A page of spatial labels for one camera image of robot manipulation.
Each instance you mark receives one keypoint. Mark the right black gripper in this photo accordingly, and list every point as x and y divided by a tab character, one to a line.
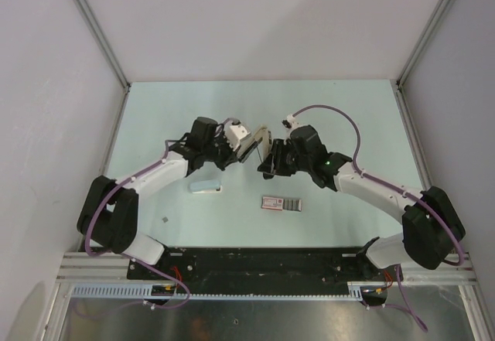
281	146

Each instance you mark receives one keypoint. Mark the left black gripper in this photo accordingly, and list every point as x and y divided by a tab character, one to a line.
230	155

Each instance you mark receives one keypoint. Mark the red staple box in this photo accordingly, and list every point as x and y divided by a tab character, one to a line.
281	204

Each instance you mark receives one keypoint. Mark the light blue stapler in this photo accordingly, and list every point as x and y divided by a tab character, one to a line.
205	186

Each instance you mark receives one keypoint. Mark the black staple remover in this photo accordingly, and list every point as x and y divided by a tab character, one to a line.
262	136

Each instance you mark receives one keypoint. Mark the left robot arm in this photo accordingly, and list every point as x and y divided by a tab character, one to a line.
110	213

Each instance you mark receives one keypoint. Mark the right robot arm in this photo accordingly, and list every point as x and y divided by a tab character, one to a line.
431	227

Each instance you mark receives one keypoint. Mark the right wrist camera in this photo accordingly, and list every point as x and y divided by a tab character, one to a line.
291	122

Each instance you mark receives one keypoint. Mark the left aluminium frame post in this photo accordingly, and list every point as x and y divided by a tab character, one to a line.
95	29

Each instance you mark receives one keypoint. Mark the aluminium frame post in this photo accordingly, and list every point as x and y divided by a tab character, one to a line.
439	12
95	29

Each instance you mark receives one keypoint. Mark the right aluminium frame post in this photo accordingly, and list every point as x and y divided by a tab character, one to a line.
439	12

